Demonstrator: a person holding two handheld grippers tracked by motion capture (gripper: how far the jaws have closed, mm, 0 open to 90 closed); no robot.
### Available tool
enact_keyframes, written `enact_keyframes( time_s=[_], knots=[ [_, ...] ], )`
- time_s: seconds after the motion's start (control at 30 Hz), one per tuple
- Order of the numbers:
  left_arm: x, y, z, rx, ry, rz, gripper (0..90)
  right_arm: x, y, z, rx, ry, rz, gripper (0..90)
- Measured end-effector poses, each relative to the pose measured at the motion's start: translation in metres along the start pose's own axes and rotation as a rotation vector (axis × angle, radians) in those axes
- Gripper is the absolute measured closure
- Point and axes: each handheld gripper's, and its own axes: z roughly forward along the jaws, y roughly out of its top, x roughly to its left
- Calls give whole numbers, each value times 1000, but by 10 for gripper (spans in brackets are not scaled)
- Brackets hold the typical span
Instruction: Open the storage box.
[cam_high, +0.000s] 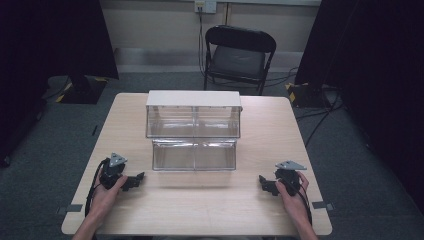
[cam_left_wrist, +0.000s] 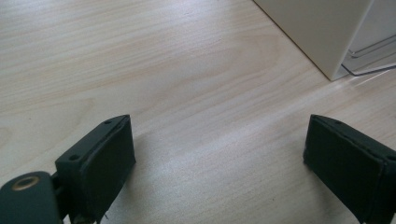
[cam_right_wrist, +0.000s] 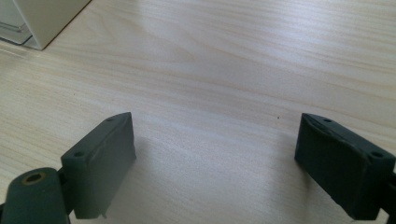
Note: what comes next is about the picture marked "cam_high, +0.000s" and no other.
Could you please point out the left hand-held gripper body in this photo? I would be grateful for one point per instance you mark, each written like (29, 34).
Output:
(110, 175)

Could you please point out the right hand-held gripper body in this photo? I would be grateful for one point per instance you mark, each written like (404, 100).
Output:
(288, 176)

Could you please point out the person's left hand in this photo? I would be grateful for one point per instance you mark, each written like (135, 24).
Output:
(105, 196)

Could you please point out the person's right hand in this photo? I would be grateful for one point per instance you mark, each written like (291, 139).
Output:
(293, 203)

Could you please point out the grey tape strip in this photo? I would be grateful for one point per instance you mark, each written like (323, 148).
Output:
(71, 208)
(322, 205)

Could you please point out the clear plastic drawer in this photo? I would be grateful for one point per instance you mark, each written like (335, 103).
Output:
(194, 156)

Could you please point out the black stand base yellow tape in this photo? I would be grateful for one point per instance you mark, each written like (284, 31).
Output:
(83, 91)
(308, 96)

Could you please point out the clear cabinet with white top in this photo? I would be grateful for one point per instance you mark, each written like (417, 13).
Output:
(193, 113)

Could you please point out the black folding chair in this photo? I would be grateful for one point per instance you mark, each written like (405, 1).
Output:
(239, 60)

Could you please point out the black curtain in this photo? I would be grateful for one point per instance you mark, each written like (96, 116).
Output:
(376, 66)

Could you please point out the white wall outlet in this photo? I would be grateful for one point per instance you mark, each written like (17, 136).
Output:
(205, 6)

